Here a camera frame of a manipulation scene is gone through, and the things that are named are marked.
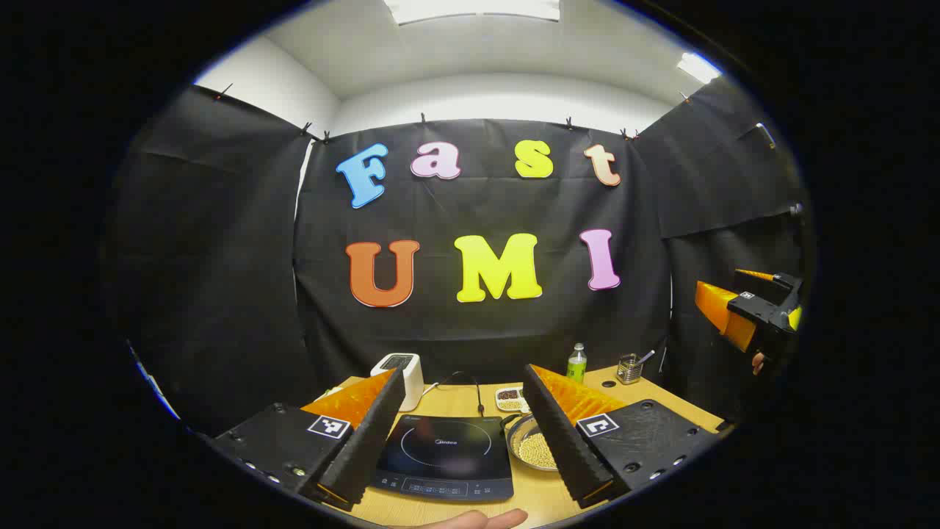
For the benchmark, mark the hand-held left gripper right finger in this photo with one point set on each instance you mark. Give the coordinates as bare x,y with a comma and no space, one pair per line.
562,441

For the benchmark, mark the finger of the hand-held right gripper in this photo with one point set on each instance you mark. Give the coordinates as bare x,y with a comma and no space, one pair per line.
786,285
723,308

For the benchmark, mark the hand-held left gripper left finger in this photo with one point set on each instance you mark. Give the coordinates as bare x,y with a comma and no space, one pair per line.
367,441

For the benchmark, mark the pile of soybeans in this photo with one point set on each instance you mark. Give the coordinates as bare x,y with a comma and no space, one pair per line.
542,452

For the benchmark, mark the black induction cooktop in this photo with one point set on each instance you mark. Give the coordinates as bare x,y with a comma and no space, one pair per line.
440,470

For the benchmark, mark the white divided dish of beans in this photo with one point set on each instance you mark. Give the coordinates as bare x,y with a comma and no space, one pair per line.
510,400

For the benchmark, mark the white toaster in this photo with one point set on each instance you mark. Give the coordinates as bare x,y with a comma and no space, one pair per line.
411,382

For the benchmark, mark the green drink bottle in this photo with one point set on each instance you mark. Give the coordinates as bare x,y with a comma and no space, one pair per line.
577,364

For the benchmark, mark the small ceiling light panel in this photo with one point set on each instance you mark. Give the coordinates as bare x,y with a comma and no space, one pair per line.
699,67

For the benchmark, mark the row of black cloth clips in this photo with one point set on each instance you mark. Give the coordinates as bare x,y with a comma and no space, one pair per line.
422,118

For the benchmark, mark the large ceiling light panel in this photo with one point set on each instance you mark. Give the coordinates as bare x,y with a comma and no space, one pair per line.
477,9

